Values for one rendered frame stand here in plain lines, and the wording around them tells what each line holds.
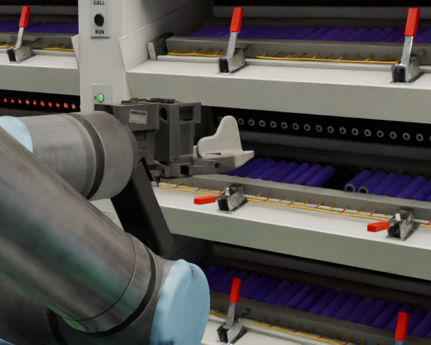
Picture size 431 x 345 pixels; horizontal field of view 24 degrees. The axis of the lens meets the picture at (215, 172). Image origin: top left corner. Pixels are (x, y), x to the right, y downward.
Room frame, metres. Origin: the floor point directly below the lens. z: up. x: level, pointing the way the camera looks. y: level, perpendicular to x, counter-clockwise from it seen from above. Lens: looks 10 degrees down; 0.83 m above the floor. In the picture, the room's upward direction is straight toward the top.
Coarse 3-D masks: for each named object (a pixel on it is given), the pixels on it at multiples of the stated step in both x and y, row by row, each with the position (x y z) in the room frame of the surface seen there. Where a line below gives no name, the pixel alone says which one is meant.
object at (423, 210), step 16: (208, 176) 1.45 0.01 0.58; (224, 176) 1.44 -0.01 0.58; (256, 192) 1.39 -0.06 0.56; (272, 192) 1.37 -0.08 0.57; (288, 192) 1.36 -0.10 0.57; (304, 192) 1.34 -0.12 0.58; (320, 192) 1.33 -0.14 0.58; (336, 192) 1.32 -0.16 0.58; (352, 192) 1.31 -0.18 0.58; (304, 208) 1.32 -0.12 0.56; (352, 208) 1.30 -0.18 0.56; (368, 208) 1.28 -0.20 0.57; (384, 208) 1.26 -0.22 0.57; (416, 208) 1.24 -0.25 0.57
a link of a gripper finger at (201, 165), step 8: (200, 160) 1.06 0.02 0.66; (208, 160) 1.06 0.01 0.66; (216, 160) 1.08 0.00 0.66; (224, 160) 1.09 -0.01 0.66; (232, 160) 1.10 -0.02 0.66; (184, 168) 1.05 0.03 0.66; (192, 168) 1.05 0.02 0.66; (200, 168) 1.06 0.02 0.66; (208, 168) 1.06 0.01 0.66; (216, 168) 1.07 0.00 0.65; (224, 168) 1.08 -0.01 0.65; (232, 168) 1.09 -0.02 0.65
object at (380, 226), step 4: (396, 212) 1.21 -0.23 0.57; (400, 212) 1.21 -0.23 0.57; (396, 216) 1.21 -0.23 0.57; (400, 216) 1.21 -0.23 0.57; (392, 220) 1.21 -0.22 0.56; (396, 220) 1.21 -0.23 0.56; (400, 220) 1.21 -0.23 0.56; (372, 224) 1.17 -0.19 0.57; (376, 224) 1.17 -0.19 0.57; (380, 224) 1.17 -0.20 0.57; (384, 224) 1.17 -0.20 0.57; (388, 224) 1.18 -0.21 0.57; (392, 224) 1.19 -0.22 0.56; (396, 224) 1.20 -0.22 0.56; (368, 228) 1.16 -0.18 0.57; (372, 228) 1.16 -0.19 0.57; (376, 228) 1.16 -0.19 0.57; (380, 228) 1.17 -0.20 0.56; (384, 228) 1.17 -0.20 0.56; (388, 228) 1.18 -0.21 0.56
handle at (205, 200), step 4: (224, 188) 1.38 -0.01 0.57; (228, 188) 1.37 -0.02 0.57; (228, 192) 1.37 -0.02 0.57; (204, 196) 1.34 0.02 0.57; (208, 196) 1.34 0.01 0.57; (212, 196) 1.34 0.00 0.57; (216, 196) 1.36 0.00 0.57; (220, 196) 1.36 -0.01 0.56; (224, 196) 1.36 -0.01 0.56; (228, 196) 1.37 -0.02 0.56; (196, 200) 1.32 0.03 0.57; (200, 200) 1.32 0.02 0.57; (204, 200) 1.33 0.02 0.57; (208, 200) 1.33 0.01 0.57; (212, 200) 1.34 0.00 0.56; (216, 200) 1.35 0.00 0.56; (196, 204) 1.32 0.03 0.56; (200, 204) 1.32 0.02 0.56
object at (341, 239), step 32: (160, 192) 1.48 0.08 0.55; (192, 192) 1.46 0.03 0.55; (192, 224) 1.41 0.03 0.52; (224, 224) 1.37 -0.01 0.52; (256, 224) 1.33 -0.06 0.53; (288, 224) 1.30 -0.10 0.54; (320, 224) 1.29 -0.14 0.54; (352, 224) 1.27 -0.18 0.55; (320, 256) 1.28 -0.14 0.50; (352, 256) 1.25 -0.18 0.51; (384, 256) 1.22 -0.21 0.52; (416, 256) 1.19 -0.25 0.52
